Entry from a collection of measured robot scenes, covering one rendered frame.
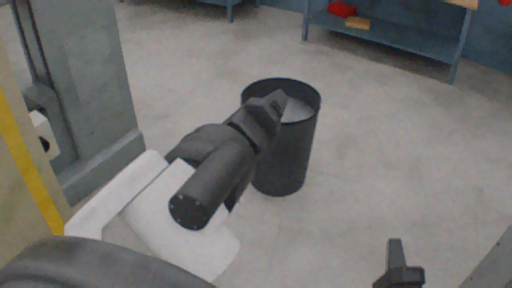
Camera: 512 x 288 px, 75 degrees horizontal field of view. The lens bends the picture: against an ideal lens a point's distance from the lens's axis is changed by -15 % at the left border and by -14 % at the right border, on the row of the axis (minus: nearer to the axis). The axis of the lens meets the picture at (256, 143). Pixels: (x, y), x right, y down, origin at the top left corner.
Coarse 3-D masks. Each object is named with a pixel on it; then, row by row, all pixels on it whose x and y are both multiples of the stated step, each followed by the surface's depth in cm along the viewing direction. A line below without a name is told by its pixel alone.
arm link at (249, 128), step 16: (240, 112) 45; (256, 112) 46; (272, 112) 46; (208, 128) 41; (224, 128) 41; (240, 128) 43; (256, 128) 45; (272, 128) 47; (240, 144) 40; (256, 144) 44
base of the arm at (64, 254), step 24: (48, 240) 7; (72, 240) 7; (96, 240) 7; (24, 264) 7; (48, 264) 6; (72, 264) 6; (96, 264) 6; (120, 264) 7; (144, 264) 7; (168, 264) 7
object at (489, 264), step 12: (504, 240) 113; (492, 252) 121; (504, 252) 108; (480, 264) 133; (492, 264) 115; (504, 264) 103; (468, 276) 143; (480, 276) 123; (492, 276) 109; (504, 276) 98
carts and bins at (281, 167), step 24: (264, 96) 244; (288, 96) 245; (312, 96) 233; (288, 120) 225; (312, 120) 212; (288, 144) 215; (312, 144) 234; (264, 168) 231; (288, 168) 229; (264, 192) 247; (288, 192) 245
